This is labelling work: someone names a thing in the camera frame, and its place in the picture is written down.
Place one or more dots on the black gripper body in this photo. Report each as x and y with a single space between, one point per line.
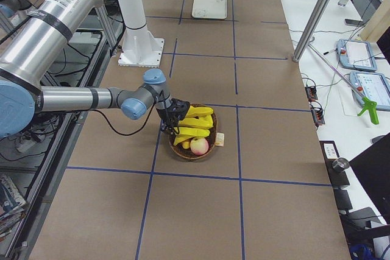
170 117

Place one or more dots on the bright yellow-green banana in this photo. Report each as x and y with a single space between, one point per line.
193 132

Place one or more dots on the small yellow banana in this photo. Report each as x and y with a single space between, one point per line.
180 138

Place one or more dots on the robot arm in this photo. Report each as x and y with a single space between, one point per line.
47 31

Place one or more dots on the brown wicker basket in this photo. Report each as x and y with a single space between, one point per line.
209 122

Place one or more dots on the yellow pear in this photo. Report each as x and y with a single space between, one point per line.
186 144

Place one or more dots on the pink white apple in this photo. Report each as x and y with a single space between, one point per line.
199 146

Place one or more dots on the paper price tag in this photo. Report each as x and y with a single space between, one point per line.
219 140

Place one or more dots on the white bear tray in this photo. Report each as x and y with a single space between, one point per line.
209 9

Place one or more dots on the metal cylinder weight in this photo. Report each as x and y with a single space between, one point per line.
340 164

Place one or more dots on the stack of books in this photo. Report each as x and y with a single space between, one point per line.
12 205

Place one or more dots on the upper teach pendant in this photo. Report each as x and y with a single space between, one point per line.
357 55

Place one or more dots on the teach pendant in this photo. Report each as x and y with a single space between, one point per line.
375 87
357 55

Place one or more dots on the smartphone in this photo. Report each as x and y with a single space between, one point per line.
354 22

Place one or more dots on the lower teach pendant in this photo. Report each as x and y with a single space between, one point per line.
375 87

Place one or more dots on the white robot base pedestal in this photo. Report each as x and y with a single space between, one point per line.
139 47

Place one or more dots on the green handled reacher grabber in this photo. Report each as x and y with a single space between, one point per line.
368 105

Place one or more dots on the aluminium frame post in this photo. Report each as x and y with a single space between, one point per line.
308 31

